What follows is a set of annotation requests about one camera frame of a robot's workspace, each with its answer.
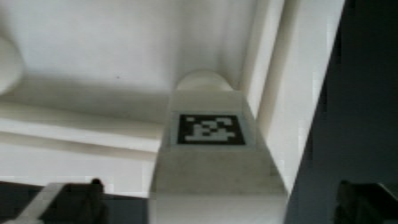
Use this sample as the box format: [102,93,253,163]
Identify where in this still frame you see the white right obstacle wall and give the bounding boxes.
[257,0,344,191]

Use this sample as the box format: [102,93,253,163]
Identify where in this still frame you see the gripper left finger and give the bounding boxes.
[15,178,111,224]

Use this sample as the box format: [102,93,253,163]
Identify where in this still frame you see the white square tabletop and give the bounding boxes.
[0,0,259,197]

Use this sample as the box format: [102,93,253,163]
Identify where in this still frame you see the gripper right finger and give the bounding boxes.
[333,180,398,224]

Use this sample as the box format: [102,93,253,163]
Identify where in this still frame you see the white table leg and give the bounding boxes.
[149,70,287,224]

